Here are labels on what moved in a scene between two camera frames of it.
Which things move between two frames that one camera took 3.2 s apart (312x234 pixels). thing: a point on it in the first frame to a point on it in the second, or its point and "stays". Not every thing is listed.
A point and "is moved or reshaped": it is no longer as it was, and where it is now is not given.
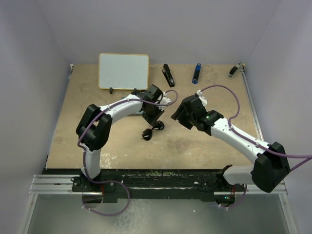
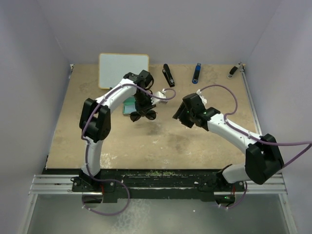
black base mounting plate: [150, 184] stays
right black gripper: [179, 114] stays
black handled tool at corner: [231, 73] stays
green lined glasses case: [139, 113] is moved or reshaped
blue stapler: [195, 79] stays
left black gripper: [152, 120] to [148, 106]
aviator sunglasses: [146, 134] to [150, 114]
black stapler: [168, 75] stays
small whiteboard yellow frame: [123, 71] stays
